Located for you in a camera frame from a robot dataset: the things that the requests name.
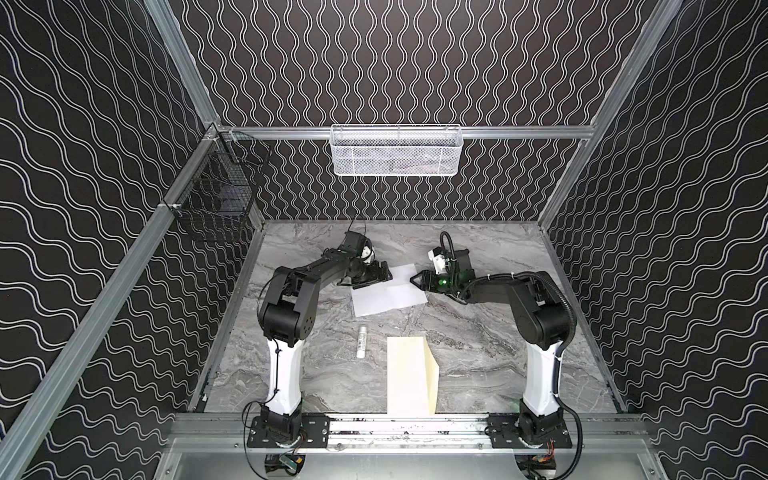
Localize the cream envelope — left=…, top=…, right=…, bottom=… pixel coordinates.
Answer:
left=387, top=337, right=440, bottom=418

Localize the black wire basket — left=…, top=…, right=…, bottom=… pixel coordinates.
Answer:
left=171, top=133, right=256, bottom=244

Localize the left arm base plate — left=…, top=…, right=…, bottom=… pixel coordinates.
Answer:
left=246, top=413, right=330, bottom=449

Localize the white glue stick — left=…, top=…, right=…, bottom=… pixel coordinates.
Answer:
left=356, top=325, right=368, bottom=359

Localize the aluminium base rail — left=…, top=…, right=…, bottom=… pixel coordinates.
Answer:
left=166, top=413, right=651, bottom=454

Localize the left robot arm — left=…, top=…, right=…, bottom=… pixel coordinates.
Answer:
left=258, top=230, right=392, bottom=420

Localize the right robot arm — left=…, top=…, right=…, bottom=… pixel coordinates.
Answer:
left=409, top=231, right=577, bottom=420

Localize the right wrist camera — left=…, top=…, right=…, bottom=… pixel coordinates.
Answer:
left=428, top=247, right=450, bottom=275

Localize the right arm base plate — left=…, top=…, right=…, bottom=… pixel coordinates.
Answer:
left=484, top=411, right=573, bottom=449

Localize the white wire mesh basket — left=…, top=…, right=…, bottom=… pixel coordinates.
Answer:
left=329, top=124, right=464, bottom=177

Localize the white paper letter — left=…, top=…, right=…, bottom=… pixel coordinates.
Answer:
left=352, top=264, right=427, bottom=318

